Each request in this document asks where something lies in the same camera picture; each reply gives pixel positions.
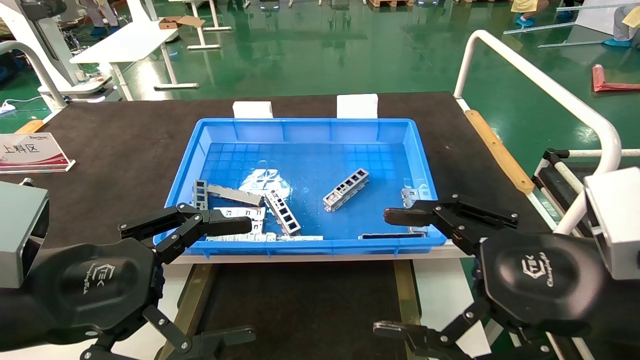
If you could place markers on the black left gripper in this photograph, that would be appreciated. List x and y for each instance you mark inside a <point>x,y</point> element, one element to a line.
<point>95,287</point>

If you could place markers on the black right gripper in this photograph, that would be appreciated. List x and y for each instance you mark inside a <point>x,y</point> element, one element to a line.
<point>542,282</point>

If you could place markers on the grey metal ladder bracket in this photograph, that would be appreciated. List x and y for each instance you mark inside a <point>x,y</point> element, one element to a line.
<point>346,189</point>
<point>282,212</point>
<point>200,190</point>

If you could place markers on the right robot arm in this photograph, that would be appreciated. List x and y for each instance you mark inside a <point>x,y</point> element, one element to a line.
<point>625,310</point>

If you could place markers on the dark flat metal strip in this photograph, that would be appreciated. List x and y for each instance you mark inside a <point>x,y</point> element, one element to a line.
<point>390,235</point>

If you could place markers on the slotted silver metal plate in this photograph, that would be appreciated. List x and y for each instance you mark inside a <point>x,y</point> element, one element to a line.
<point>240,212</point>
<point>257,229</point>

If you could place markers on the flat grey metal plate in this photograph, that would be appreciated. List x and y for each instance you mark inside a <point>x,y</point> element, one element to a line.
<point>235,195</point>

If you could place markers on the long thin silver strip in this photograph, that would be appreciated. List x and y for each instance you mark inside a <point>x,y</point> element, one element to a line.
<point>290,238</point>

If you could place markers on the long wooden edge strip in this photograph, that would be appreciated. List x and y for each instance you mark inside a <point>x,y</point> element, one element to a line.
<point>500,152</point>

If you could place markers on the black cart with white bars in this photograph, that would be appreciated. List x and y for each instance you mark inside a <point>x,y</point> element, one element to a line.
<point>555,180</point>

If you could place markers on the black table mat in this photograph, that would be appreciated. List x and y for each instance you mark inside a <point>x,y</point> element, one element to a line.
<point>125,150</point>

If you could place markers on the blue plastic bin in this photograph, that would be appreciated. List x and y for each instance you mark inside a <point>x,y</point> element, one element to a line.
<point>310,150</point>

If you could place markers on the white label card left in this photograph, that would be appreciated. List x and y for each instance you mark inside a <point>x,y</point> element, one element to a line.
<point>252,110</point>

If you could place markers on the white label card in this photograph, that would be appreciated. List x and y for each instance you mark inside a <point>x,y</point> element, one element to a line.
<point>252,110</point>
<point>357,106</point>

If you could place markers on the white label card right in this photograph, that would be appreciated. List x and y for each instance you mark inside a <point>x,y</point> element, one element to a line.
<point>357,106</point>

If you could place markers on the white tube railing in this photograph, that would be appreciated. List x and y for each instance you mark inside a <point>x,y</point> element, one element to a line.
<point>550,90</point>

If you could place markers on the acrylic sign with red print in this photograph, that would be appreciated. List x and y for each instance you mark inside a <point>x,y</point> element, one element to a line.
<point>32,152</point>

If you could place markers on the short wooden edge strip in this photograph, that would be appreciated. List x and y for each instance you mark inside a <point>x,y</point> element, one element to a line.
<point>30,127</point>

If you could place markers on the red angled object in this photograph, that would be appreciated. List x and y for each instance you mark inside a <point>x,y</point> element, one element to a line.
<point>600,80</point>

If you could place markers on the white work table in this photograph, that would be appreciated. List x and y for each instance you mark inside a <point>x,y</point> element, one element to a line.
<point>130,42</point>

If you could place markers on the open cardboard box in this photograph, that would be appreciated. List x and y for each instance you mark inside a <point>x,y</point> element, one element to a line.
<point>170,22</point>

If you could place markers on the white power strip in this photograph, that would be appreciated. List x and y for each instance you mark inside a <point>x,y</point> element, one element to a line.
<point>7,106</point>

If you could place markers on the aluminium profile bar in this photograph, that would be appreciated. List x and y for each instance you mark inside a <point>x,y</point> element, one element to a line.
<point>570,43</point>
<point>540,27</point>

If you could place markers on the person with blue shoe covers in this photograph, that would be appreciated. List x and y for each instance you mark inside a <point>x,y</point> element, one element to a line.
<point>525,21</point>

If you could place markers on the grey tube railing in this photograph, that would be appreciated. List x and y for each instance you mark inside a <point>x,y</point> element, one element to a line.
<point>35,65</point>

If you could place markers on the wooden pallet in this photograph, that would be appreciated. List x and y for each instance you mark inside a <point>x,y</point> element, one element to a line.
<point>390,3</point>

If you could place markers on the person in yellow coat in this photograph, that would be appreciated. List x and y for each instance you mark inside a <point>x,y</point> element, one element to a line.
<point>102,15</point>

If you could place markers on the white machine stand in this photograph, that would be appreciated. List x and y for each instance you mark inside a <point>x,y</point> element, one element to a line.
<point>45,35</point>

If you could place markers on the white board panel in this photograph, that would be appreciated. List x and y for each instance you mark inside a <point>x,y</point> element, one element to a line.
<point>600,17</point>

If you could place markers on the person in grey trousers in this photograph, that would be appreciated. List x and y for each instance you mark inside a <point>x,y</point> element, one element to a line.
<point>625,25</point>

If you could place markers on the slotted grey metal bracket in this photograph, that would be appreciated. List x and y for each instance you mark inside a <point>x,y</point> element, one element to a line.
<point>412,196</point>

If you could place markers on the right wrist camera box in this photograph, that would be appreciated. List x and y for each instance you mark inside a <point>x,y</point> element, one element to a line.
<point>617,220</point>

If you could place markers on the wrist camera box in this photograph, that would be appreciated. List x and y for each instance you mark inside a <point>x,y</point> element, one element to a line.
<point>617,220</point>
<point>20,235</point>

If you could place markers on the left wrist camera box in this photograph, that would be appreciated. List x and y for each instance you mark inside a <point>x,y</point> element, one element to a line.
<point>20,235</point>

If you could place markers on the white table frame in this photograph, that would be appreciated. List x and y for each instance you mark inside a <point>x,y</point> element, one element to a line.
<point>202,35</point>

